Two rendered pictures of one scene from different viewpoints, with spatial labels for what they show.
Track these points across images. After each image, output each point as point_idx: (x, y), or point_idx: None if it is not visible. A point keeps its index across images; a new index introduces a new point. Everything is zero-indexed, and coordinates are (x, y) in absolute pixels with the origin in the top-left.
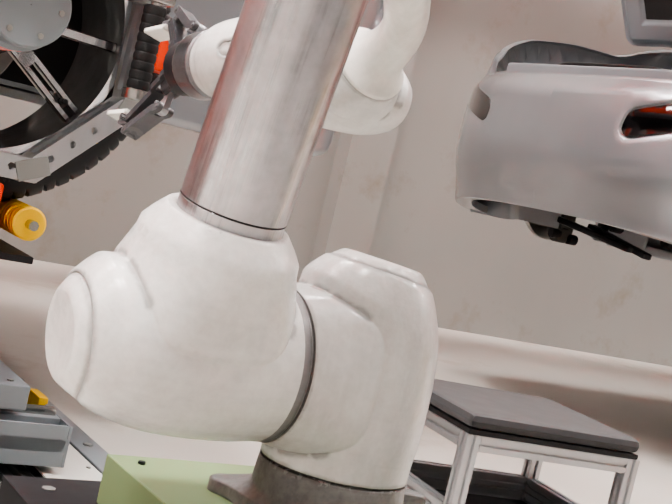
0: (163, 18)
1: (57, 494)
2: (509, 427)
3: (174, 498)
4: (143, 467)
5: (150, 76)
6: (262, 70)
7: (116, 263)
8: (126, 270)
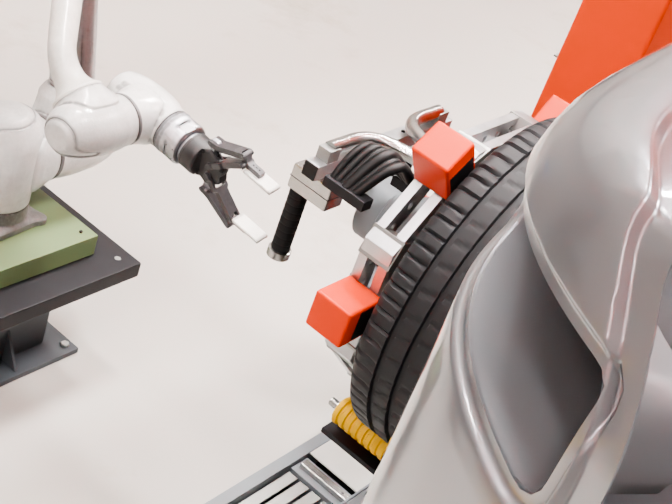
0: (288, 193)
1: (111, 254)
2: None
3: (53, 205)
4: (78, 228)
5: (274, 234)
6: None
7: None
8: None
